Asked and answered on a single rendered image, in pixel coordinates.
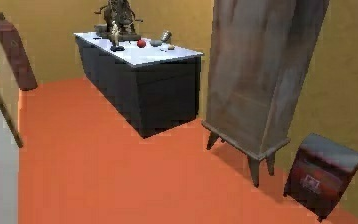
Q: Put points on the grey octagonal bowl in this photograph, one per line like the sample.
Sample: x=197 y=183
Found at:
x=156 y=43

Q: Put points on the black cabinet with white top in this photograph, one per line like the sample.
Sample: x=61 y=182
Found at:
x=160 y=90

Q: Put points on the small brown round object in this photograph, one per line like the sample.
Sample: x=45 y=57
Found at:
x=171 y=48

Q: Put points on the grey metal cup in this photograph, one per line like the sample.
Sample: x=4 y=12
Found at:
x=166 y=35

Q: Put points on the red ball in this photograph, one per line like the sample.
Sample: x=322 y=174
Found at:
x=141 y=43

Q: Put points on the tall grey wooden cupboard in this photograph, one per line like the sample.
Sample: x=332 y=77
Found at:
x=253 y=73

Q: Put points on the small pale figurine on black base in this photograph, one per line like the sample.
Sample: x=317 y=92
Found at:
x=115 y=36

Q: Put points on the dark bronze statue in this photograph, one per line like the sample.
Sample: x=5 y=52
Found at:
x=118 y=18

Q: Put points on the dark red bin with grey lid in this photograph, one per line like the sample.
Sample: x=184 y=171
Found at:
x=323 y=175

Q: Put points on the dark red tall cylinder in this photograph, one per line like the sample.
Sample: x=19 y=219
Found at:
x=15 y=55

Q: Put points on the brown wooden door frame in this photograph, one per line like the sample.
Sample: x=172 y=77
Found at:
x=3 y=110

